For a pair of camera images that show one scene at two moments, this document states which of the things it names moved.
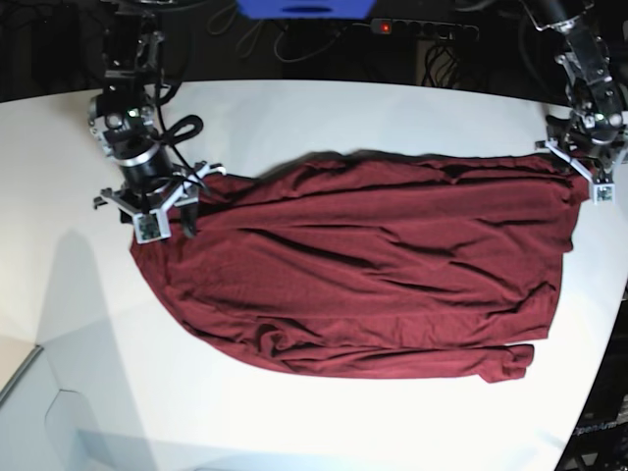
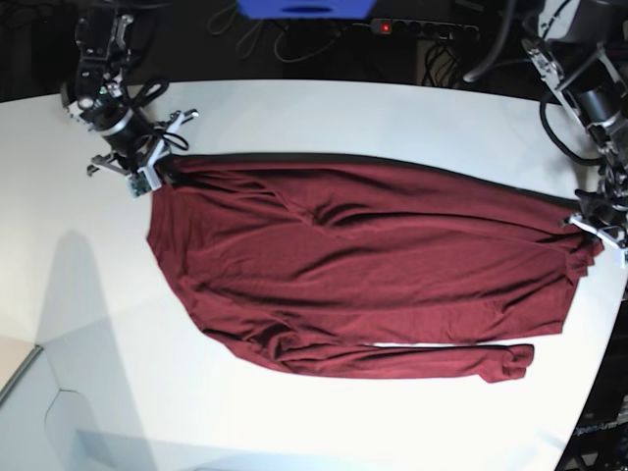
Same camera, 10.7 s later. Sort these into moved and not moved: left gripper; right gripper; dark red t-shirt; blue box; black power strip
Moved: left gripper; dark red t-shirt; right gripper
Not moved: black power strip; blue box
